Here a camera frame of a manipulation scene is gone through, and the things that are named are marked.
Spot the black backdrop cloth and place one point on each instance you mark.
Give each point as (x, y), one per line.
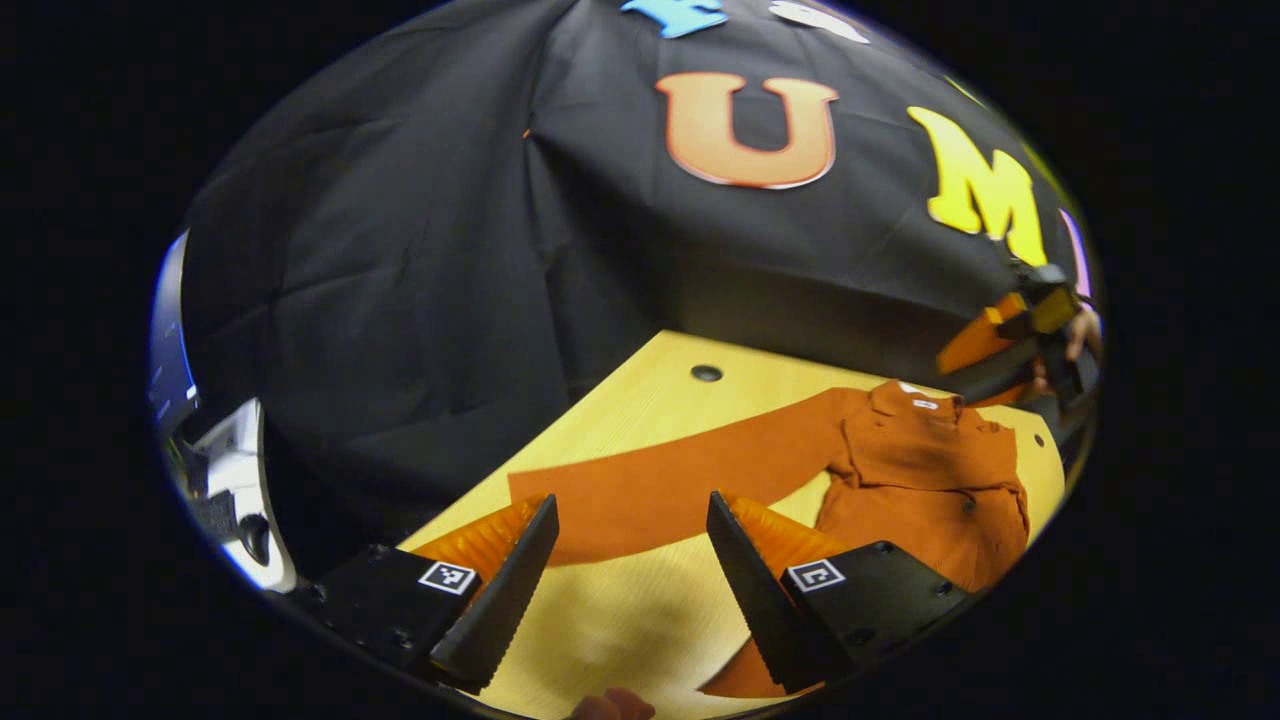
(450, 280)

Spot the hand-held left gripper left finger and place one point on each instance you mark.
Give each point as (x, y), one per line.
(505, 600)

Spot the orange button-up garment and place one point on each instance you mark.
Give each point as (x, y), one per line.
(920, 470)

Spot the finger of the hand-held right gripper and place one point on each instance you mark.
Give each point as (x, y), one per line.
(975, 345)

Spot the white device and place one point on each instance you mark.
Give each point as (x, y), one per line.
(245, 480)

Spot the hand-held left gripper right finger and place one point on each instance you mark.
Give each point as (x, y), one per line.
(760, 600)

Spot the blue lit screen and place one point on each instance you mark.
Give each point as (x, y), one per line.
(168, 340)

